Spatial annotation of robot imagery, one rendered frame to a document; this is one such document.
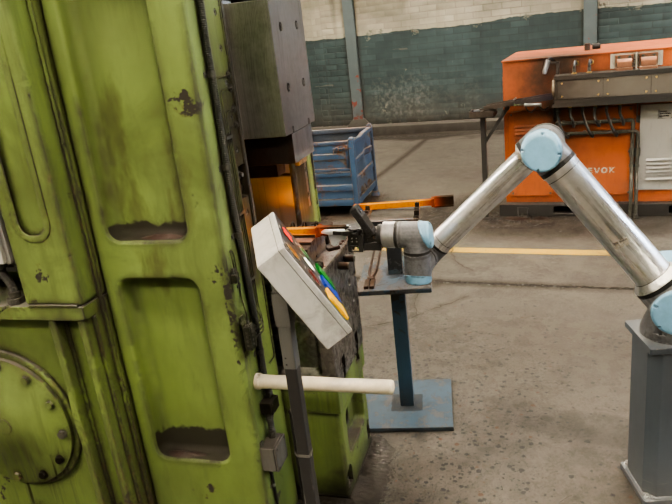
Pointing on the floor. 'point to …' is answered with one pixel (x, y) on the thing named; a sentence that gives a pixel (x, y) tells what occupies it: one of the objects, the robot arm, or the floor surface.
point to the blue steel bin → (344, 165)
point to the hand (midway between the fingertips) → (325, 229)
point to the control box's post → (298, 411)
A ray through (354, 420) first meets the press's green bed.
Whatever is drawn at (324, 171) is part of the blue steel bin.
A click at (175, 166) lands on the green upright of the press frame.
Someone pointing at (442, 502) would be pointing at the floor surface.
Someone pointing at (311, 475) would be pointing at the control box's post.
